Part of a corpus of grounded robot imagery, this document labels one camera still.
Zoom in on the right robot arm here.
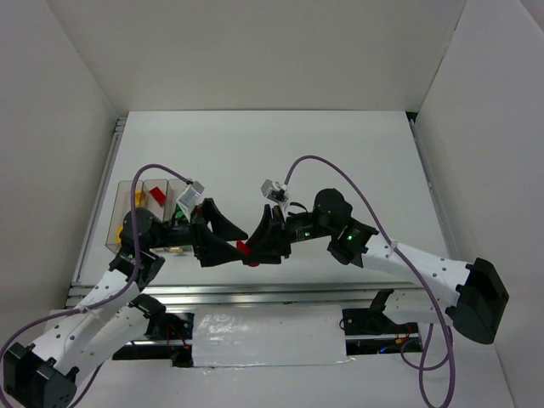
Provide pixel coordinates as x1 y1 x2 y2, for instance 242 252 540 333
238 180 509 344

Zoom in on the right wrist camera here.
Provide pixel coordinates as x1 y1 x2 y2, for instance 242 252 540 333
261 179 290 213

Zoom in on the aluminium frame rail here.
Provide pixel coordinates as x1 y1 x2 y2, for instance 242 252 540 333
65 110 450 312

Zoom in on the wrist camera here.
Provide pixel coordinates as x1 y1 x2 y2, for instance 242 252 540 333
176 181 204 218
261 179 290 213

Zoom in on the clear container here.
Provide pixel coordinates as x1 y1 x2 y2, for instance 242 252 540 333
142 178 167 221
105 180 132 253
163 178 196 256

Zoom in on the clear container right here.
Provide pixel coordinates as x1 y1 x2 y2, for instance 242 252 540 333
163 178 196 256

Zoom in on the clear container left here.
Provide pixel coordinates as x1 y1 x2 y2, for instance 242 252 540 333
105 180 132 253

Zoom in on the green printed lego brick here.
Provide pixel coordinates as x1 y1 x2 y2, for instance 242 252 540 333
173 205 186 221

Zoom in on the white taped panel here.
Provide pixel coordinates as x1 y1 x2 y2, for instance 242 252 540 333
192 305 348 368

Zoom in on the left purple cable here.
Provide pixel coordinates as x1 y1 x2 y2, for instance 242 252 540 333
0 163 190 394

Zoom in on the green yellow striped lego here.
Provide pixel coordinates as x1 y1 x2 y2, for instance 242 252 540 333
134 190 146 207

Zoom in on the clear container middle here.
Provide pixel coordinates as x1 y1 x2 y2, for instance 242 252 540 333
142 178 167 221

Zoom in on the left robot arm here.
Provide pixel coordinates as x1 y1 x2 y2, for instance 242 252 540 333
1 199 248 407

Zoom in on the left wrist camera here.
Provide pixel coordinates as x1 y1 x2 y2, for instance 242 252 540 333
176 181 204 218

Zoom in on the red lego brick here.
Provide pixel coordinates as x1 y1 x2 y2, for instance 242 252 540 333
236 241 259 268

